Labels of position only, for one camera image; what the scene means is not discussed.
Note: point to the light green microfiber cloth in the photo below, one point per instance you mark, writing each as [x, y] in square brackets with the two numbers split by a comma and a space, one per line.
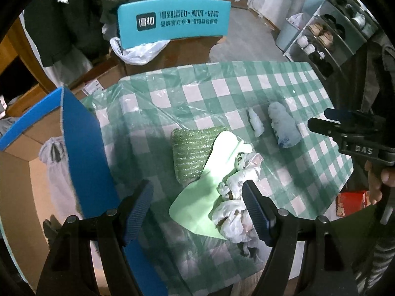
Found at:
[196, 201]

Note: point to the wooden louvered wardrobe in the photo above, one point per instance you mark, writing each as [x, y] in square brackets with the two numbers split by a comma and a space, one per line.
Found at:
[23, 80]

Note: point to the person's right hand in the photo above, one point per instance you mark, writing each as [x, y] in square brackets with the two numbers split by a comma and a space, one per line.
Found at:
[375, 182]

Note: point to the white plastic bag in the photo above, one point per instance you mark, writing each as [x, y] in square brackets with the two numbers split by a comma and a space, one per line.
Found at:
[139, 55]

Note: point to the brown cardboard box under teal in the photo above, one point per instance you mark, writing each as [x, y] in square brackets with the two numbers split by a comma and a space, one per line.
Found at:
[179, 52]

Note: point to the grey fleece mitten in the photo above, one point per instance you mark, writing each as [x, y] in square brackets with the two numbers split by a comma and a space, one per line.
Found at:
[54, 155]

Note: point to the blue-edged cardboard box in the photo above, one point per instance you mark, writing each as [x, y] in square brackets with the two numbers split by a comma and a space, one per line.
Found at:
[25, 191]

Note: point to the hanging black jacket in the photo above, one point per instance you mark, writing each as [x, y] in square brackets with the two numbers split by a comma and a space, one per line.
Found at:
[58, 26]

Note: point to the teal printed shoe box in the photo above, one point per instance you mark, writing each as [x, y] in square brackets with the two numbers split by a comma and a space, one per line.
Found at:
[150, 21]

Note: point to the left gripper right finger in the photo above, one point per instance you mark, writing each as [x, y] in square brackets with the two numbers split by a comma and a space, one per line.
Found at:
[324, 270]

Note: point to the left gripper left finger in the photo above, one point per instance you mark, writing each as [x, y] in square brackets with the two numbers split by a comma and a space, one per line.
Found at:
[69, 270]

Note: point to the small white sock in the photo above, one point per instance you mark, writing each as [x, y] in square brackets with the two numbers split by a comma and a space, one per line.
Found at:
[255, 122]

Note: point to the flat cardboard box on floor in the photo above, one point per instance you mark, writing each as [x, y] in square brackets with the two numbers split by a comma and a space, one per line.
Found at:
[101, 77]

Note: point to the green sparkly scrub pad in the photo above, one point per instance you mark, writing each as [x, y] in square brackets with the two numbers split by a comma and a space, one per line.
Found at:
[191, 150]

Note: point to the metal shoe rack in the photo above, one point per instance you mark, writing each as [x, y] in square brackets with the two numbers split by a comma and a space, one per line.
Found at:
[332, 35]

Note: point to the white patterned cloth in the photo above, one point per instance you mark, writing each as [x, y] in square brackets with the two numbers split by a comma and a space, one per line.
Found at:
[231, 217]

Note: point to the pale blue sock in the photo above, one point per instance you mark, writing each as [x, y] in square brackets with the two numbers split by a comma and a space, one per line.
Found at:
[283, 125]

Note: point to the green checkered tablecloth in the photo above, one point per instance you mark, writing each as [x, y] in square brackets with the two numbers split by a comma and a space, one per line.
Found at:
[138, 114]

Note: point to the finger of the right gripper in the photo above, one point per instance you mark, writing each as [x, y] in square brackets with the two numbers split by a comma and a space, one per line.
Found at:
[335, 130]
[351, 116]

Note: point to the red box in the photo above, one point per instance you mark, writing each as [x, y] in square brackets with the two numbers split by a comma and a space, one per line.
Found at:
[347, 203]

